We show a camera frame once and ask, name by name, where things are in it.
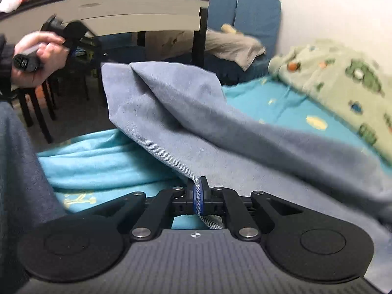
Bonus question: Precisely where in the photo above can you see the green printed fleece blanket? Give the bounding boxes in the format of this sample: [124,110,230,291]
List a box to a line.
[268,38,392,163]

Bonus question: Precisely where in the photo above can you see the teal smiley bed sheet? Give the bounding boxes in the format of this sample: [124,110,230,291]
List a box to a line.
[36,76,392,231]

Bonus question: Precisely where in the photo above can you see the person's left hand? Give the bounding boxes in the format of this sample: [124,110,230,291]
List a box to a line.
[11,32,70,88]

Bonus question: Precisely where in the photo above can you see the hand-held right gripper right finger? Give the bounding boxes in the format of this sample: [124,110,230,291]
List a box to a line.
[199,176,304,241]

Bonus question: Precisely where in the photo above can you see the blue denim jeans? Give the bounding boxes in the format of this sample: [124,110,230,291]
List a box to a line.
[100,61,392,231]

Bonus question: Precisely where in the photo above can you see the blue quilted cushion panel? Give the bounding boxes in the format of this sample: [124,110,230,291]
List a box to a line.
[234,0,282,59]
[208,0,238,35]

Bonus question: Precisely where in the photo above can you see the white table with dark top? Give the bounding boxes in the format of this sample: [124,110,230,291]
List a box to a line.
[0,0,212,68]

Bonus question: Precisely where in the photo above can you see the cardboard box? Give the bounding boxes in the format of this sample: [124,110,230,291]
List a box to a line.
[146,31,197,61]

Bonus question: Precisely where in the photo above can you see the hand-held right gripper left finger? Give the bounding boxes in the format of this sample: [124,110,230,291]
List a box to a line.
[89,184,197,242]

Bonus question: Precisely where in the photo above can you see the beige pillow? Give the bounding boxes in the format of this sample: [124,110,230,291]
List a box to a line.
[171,29,266,71]

